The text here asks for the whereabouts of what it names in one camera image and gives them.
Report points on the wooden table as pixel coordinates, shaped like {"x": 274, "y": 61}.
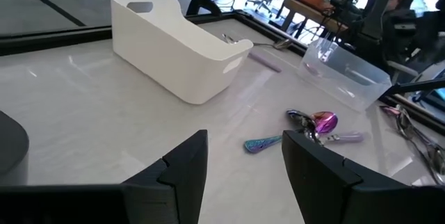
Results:
{"x": 306, "y": 10}

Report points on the black chair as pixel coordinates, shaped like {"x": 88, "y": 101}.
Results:
{"x": 194, "y": 5}

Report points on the iridescent rainbow spoon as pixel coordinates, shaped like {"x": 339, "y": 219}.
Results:
{"x": 259, "y": 144}

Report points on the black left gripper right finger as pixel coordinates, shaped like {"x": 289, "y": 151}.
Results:
{"x": 313, "y": 175}

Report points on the silver spoon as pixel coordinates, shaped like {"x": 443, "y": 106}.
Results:
{"x": 282, "y": 44}

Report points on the clear plastic bin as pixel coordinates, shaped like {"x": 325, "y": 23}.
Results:
{"x": 347, "y": 78}

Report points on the black glossy long spoon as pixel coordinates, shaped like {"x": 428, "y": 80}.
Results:
{"x": 436, "y": 158}

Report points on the dark glossy teaspoon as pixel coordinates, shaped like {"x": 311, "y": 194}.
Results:
{"x": 297, "y": 116}

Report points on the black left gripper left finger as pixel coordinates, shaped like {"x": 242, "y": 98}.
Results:
{"x": 187, "y": 168}

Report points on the white plastic bin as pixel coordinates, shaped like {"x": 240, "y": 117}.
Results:
{"x": 167, "y": 60}

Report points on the dark iridescent cutlery piece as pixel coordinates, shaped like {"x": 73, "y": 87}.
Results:
{"x": 389, "y": 110}

